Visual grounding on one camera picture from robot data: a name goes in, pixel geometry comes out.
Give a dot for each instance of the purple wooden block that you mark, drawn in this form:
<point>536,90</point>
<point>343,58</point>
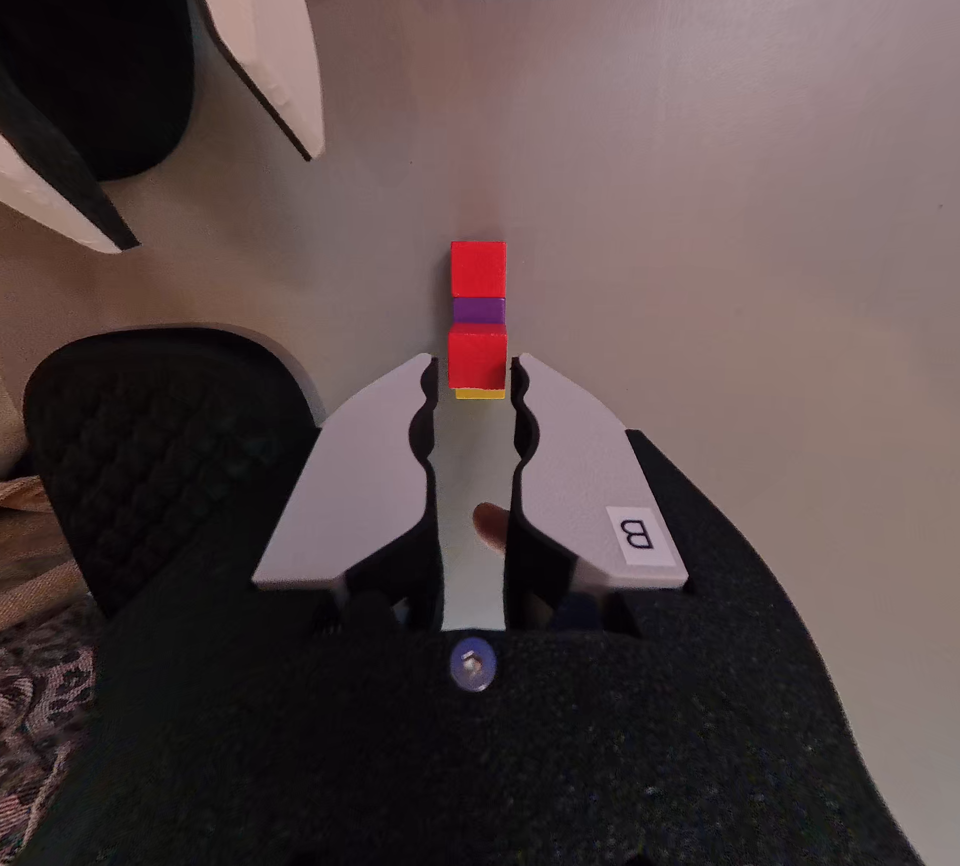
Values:
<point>478,311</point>

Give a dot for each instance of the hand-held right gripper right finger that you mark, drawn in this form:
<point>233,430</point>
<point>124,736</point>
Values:
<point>585,491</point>

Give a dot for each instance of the black mesh chair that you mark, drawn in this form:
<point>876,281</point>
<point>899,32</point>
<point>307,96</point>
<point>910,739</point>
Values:
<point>165,446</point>

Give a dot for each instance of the leopard print cloth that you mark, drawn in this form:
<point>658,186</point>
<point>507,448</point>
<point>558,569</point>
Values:
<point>41,731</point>

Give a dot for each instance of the beige cloth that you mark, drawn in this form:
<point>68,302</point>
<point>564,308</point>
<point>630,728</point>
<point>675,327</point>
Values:
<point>34,551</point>

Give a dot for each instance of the yellow wooden block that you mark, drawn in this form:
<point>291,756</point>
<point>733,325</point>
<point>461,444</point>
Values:
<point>480,394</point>

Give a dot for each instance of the red wooden block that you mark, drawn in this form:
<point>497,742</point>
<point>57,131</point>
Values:
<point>476,359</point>
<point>478,269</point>

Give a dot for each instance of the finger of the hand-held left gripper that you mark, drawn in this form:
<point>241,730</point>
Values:
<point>52,190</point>
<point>262,18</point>

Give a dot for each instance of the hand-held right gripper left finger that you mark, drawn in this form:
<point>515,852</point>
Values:
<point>352,491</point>

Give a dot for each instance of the person's right hand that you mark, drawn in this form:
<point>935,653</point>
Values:
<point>493,527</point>

